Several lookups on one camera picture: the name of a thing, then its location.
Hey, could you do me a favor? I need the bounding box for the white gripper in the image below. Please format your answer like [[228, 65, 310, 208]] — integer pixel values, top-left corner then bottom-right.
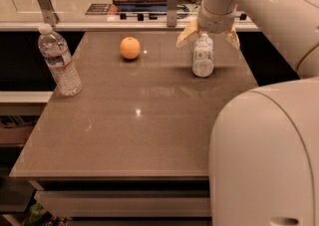
[[176, 5, 240, 49]]

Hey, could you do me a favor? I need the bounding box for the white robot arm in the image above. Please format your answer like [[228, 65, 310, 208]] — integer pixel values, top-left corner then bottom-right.
[[176, 0, 319, 226]]

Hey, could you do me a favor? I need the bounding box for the clear upright water bottle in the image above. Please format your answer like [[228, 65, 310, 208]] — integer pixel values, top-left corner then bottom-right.
[[38, 24, 82, 97]]

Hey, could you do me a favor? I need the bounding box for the orange fruit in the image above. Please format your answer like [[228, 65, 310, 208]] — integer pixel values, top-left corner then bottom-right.
[[120, 37, 141, 60]]

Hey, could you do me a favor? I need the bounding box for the grey table drawer unit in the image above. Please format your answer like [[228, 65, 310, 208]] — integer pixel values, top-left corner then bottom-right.
[[35, 178, 211, 219]]

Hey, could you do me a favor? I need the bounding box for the green object under table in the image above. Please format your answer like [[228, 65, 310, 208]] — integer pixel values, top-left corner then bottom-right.
[[25, 203, 44, 226]]

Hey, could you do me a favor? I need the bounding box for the middle metal rail bracket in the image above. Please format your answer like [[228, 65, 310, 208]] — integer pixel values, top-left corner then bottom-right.
[[166, 0, 178, 27]]

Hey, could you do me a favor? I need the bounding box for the metal rail bracket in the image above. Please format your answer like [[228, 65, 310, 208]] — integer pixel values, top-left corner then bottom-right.
[[37, 0, 60, 27], [166, 0, 178, 27]]

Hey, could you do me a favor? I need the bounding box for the left metal rail bracket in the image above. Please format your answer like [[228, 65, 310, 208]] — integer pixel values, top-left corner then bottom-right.
[[37, 0, 60, 27]]

